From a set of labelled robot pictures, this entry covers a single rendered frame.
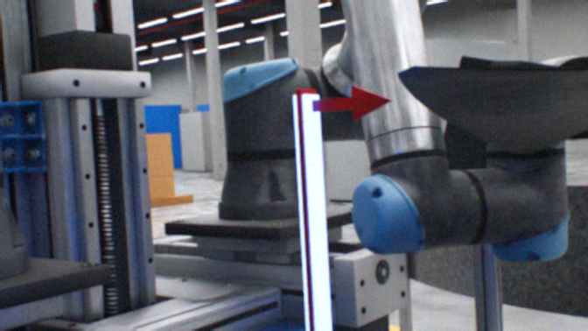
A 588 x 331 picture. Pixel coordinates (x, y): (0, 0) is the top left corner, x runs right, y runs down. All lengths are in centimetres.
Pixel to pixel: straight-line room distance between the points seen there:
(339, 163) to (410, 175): 1089
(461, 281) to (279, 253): 175
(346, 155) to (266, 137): 1039
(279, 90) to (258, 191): 15
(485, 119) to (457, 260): 225
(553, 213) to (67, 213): 56
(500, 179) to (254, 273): 46
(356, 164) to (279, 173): 1026
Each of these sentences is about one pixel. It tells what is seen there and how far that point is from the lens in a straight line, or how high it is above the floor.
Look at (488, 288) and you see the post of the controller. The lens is 104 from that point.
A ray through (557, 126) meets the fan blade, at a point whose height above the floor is 116.
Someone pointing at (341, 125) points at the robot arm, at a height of 117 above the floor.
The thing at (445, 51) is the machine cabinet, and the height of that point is 210.
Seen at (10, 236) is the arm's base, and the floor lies 108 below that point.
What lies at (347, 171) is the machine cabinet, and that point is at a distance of 1148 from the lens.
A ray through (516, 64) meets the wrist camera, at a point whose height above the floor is 120.
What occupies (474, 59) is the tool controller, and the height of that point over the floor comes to 125.
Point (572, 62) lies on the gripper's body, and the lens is 70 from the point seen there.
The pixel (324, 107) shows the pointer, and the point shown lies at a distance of 52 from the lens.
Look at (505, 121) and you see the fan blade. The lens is 53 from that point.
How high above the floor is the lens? 116
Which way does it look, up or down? 3 degrees down
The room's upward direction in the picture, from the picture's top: 3 degrees counter-clockwise
